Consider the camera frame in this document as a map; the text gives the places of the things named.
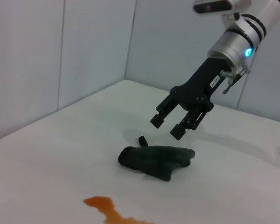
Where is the right gripper cable with plug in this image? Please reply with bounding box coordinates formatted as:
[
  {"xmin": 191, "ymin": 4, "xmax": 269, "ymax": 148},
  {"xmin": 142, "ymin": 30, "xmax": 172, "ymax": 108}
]
[{"xmin": 220, "ymin": 66, "xmax": 251, "ymax": 95}]

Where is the dark blue rag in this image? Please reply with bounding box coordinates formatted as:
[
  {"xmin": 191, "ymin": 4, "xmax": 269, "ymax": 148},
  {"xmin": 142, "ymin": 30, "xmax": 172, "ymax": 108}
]
[{"xmin": 117, "ymin": 135, "xmax": 196, "ymax": 182}]

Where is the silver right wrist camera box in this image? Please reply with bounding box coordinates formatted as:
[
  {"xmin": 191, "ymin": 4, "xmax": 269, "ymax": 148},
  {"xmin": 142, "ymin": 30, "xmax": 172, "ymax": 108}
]
[{"xmin": 193, "ymin": 0, "xmax": 253, "ymax": 15}]

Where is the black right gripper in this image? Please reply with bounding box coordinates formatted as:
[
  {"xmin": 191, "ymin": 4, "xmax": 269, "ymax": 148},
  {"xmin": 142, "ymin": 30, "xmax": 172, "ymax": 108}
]
[{"xmin": 150, "ymin": 57, "xmax": 232, "ymax": 141}]

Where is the brown water stain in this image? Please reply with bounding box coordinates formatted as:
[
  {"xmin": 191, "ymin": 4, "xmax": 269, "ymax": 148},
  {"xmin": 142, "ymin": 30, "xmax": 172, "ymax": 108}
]
[{"xmin": 82, "ymin": 196, "xmax": 154, "ymax": 224}]

